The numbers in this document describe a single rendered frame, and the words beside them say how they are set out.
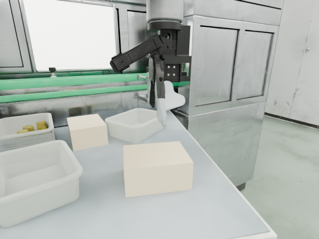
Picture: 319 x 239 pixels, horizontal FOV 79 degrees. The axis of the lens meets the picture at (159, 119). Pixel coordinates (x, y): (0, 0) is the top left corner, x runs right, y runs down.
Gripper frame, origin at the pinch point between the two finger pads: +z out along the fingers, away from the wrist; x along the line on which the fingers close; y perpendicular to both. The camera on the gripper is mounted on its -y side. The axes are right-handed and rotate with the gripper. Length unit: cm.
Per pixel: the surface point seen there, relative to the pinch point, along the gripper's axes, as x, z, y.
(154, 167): -6.1, 10.2, -1.1
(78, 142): 20.7, 14.8, -23.2
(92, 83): 53, -1, -22
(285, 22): 250, -66, 246
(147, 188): -6.1, 15.7, -2.6
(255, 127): 73, 35, 85
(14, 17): 59, -29, -52
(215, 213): -14.2, 17.3, 10.4
